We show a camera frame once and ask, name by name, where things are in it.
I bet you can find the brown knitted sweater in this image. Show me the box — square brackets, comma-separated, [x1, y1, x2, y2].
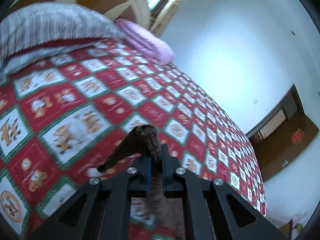
[96, 123, 186, 240]

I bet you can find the brown wooden door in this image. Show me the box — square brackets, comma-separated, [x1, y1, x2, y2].
[253, 112, 319, 181]

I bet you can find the red patchwork bear bedspread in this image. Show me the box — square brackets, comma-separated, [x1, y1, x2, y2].
[1, 39, 267, 239]

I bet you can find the folded purple blanket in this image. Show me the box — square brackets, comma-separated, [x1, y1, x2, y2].
[116, 18, 175, 66]

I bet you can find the cream patterned curtain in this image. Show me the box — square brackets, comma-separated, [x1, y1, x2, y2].
[149, 0, 181, 37]

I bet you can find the grey striped pillow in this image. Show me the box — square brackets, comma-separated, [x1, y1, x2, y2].
[1, 2, 124, 77]

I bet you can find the grey door frame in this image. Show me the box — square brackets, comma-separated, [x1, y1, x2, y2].
[246, 85, 304, 138]

